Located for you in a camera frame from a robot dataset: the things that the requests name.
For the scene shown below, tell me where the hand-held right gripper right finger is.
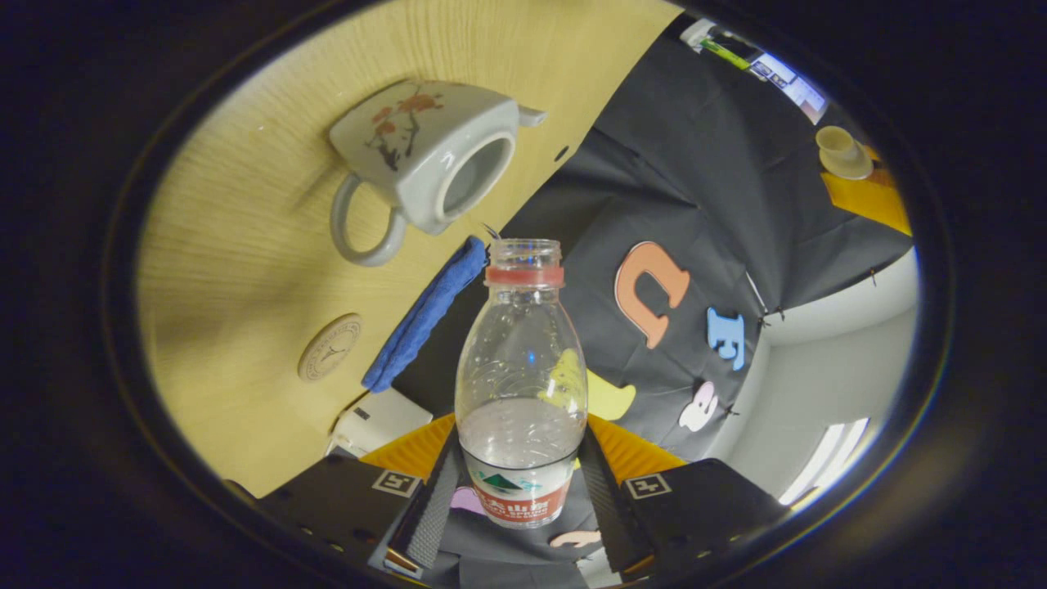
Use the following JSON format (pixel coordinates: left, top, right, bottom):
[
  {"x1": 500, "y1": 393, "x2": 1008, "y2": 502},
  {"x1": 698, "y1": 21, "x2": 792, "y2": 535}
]
[{"x1": 577, "y1": 413, "x2": 790, "y2": 573}]

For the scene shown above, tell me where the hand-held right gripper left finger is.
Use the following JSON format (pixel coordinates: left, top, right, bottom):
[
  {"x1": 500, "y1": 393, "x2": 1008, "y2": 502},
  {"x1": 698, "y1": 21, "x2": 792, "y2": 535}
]
[{"x1": 258, "y1": 413, "x2": 461, "y2": 573}]

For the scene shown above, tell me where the white teacup lid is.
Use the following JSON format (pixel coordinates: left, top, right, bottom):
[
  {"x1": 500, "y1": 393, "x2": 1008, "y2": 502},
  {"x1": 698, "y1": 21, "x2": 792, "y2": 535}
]
[{"x1": 816, "y1": 125, "x2": 874, "y2": 181}]

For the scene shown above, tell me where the clear water bottle red label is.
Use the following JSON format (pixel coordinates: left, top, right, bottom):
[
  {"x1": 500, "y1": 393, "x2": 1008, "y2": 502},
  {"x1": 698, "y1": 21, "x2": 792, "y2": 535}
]
[{"x1": 455, "y1": 238, "x2": 589, "y2": 529}]

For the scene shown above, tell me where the round wooden coaster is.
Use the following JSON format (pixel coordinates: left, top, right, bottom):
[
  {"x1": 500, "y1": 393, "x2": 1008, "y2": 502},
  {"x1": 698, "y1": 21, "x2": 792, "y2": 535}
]
[{"x1": 297, "y1": 313, "x2": 363, "y2": 383}]

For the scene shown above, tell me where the white teacup with floral print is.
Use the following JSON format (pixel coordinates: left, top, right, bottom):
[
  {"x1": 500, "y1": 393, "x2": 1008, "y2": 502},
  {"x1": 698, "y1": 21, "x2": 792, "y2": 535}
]
[{"x1": 330, "y1": 79, "x2": 547, "y2": 268}]

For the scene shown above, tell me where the green bottle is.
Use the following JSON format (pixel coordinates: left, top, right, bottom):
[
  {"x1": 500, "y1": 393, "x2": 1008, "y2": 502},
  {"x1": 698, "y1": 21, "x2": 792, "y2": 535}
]
[{"x1": 702, "y1": 37, "x2": 760, "y2": 70}]

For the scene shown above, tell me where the white toaster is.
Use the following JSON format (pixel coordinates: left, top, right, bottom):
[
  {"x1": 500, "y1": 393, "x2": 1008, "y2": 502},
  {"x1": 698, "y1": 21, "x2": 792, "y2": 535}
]
[{"x1": 327, "y1": 386, "x2": 434, "y2": 459}]

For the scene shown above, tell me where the computer screen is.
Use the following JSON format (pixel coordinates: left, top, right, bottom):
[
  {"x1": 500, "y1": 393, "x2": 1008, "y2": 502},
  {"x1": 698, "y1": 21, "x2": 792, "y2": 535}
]
[{"x1": 748, "y1": 53, "x2": 829, "y2": 124}]

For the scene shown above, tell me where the blue towel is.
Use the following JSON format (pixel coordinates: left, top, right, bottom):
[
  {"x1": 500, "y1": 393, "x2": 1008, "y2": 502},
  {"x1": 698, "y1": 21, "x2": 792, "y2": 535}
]
[{"x1": 362, "y1": 236, "x2": 489, "y2": 394}]

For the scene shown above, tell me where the ceiling light panel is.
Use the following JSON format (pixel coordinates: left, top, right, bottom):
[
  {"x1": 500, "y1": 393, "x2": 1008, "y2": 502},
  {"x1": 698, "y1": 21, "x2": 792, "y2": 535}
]
[{"x1": 777, "y1": 417, "x2": 870, "y2": 506}]

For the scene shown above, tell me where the white side table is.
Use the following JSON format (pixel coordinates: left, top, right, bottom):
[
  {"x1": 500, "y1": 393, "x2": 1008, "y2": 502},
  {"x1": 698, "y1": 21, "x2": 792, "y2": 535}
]
[{"x1": 681, "y1": 18, "x2": 725, "y2": 50}]

